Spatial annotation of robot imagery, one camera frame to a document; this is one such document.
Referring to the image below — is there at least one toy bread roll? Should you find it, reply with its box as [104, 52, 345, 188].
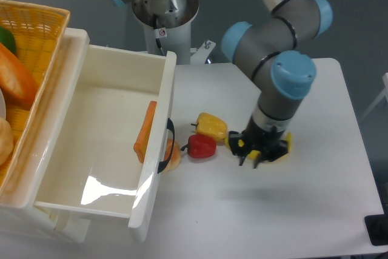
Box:
[164, 138, 181, 171]

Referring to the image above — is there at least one yellow wicker basket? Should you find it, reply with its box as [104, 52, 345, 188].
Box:
[1, 0, 70, 192]

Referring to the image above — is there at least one yellow toy banana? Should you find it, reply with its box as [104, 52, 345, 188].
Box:
[224, 132, 292, 162]

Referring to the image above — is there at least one yellow toy bell pepper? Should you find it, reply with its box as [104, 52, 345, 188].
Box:
[192, 112, 228, 142]

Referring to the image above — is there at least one black device at edge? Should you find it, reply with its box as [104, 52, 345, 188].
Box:
[364, 214, 387, 246]

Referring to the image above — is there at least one red toy bell pepper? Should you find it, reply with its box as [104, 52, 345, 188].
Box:
[180, 134, 217, 159]

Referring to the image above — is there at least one beige toy bun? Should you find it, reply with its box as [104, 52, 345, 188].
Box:
[0, 118, 14, 165]

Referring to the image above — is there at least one orange toy bread loaf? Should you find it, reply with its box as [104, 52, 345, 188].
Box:
[1, 50, 39, 109]

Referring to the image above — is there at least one orange carrot slice toy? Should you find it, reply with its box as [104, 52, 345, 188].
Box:
[133, 101, 157, 164]

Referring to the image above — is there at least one white drawer cabinet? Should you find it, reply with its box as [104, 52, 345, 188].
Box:
[0, 27, 149, 244]

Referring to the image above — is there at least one green toy vegetable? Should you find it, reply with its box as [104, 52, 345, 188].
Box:
[0, 27, 16, 56]

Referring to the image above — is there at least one white drawer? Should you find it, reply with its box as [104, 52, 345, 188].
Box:
[35, 45, 176, 230]

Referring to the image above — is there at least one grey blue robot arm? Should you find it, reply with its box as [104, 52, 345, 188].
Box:
[112, 0, 333, 165]

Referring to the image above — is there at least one white frame at right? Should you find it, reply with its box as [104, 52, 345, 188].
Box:
[360, 73, 387, 121]

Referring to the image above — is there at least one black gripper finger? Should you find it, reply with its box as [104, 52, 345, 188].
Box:
[228, 131, 252, 166]
[253, 140, 289, 169]

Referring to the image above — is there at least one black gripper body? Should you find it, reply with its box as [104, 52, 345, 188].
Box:
[243, 118, 284, 147]

